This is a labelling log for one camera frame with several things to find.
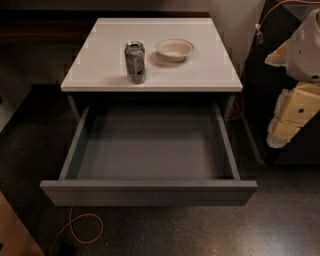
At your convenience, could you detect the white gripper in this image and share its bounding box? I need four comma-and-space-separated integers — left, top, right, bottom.
265, 9, 320, 149

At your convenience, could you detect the grey top drawer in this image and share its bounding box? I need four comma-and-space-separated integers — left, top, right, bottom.
40, 103, 257, 207

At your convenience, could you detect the white top drawer cabinet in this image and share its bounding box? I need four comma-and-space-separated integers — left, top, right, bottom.
60, 17, 244, 123

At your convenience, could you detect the black cabinet on right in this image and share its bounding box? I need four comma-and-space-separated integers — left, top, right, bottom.
243, 0, 320, 165

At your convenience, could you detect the white paper bowl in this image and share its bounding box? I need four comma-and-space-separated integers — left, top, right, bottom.
156, 39, 194, 63

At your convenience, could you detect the silver green soda can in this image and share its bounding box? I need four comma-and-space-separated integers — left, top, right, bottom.
124, 41, 146, 84

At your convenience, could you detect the brown wooden furniture corner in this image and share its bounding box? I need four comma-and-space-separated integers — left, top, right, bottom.
0, 192, 45, 256

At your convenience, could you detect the orange cable on cabinet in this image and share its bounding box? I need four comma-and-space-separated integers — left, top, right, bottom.
255, 0, 320, 46

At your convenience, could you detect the orange cable on floor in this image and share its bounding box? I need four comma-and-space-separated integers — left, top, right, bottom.
49, 205, 105, 256

